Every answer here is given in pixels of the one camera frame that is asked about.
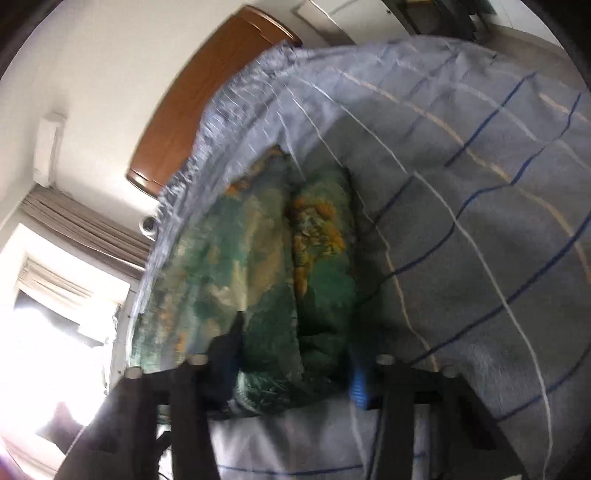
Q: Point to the bed with blue plaid duvet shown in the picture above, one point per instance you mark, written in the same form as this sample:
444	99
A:
461	230

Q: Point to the white air conditioner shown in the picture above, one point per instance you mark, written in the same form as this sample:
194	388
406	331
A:
48	147

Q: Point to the beige curtain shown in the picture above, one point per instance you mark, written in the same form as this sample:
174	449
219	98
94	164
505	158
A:
87	226

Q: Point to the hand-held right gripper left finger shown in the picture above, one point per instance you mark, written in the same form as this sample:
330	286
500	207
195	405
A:
226	374

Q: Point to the small white fan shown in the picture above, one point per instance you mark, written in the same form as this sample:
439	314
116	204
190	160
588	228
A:
148	226

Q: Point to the green landscape print jacket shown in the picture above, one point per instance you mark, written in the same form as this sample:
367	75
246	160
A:
277	286

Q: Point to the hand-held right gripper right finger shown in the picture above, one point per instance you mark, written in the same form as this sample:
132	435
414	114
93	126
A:
360	387

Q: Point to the wooden headboard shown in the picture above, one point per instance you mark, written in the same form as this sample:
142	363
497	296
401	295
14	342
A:
194	101

